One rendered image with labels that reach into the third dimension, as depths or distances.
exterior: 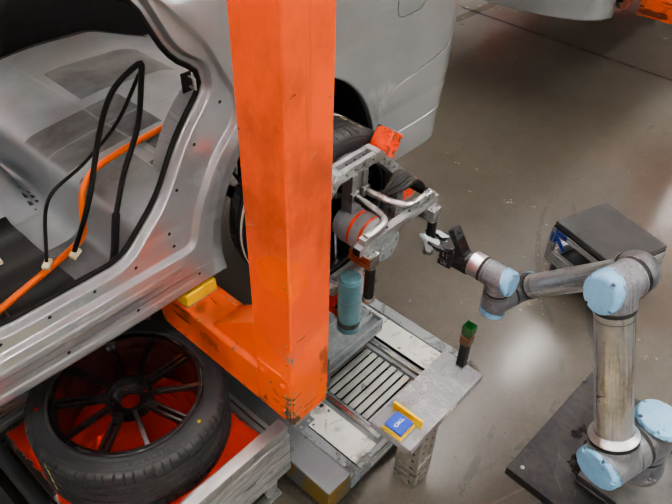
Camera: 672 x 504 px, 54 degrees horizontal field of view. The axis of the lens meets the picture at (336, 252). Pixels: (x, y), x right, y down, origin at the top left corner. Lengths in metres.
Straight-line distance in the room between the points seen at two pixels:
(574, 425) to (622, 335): 0.73
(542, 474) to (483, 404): 0.59
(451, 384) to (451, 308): 0.95
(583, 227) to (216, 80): 2.05
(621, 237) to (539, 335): 0.61
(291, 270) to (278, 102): 0.47
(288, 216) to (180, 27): 0.63
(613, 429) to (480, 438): 0.83
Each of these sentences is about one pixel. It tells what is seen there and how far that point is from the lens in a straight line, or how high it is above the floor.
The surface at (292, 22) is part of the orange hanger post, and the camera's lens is 1.35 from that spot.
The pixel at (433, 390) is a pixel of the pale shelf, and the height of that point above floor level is 0.45.
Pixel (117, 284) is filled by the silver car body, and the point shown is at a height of 0.92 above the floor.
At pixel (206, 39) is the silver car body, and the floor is 1.57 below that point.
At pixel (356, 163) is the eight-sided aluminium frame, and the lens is 2.20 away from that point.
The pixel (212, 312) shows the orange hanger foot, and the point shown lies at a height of 0.68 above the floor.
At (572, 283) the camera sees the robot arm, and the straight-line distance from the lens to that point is 2.20.
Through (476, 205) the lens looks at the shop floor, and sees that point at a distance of 3.99.
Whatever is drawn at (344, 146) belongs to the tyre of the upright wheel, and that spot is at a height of 1.14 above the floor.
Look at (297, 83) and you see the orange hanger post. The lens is 1.41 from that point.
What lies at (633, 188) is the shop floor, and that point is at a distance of 4.48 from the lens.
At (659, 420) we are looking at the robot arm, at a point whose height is 0.62.
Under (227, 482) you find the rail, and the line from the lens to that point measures 2.27.
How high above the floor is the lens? 2.32
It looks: 41 degrees down
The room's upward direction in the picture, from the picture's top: 2 degrees clockwise
